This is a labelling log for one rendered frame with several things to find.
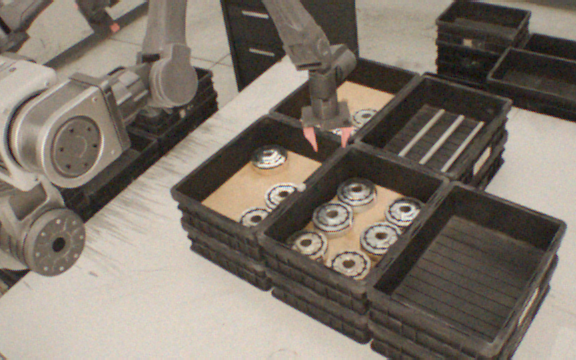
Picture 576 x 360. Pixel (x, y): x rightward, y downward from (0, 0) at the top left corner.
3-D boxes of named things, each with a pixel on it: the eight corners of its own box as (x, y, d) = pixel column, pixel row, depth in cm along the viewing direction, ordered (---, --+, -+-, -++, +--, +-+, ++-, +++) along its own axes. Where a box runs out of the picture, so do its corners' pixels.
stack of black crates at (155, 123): (178, 199, 277) (153, 118, 248) (134, 180, 292) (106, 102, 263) (232, 150, 300) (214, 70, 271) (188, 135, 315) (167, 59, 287)
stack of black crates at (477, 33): (524, 89, 309) (533, 10, 281) (506, 118, 291) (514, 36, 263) (454, 72, 329) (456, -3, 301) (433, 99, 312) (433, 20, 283)
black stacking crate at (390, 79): (353, 176, 170) (350, 143, 163) (272, 144, 186) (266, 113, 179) (422, 106, 192) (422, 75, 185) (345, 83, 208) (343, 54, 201)
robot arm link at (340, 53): (284, 48, 127) (315, 43, 121) (313, 25, 133) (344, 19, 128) (306, 97, 132) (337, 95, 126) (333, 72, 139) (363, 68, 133)
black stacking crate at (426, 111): (449, 214, 154) (452, 180, 147) (354, 176, 170) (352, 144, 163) (509, 134, 176) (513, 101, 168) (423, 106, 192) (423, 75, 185)
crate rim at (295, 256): (362, 296, 126) (362, 288, 124) (254, 242, 142) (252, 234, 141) (451, 186, 148) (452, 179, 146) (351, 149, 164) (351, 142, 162)
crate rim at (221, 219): (254, 242, 142) (252, 234, 141) (168, 197, 158) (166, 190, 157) (351, 149, 164) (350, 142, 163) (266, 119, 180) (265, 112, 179)
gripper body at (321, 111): (302, 114, 138) (298, 86, 133) (347, 107, 137) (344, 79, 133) (305, 131, 133) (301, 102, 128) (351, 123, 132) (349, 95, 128)
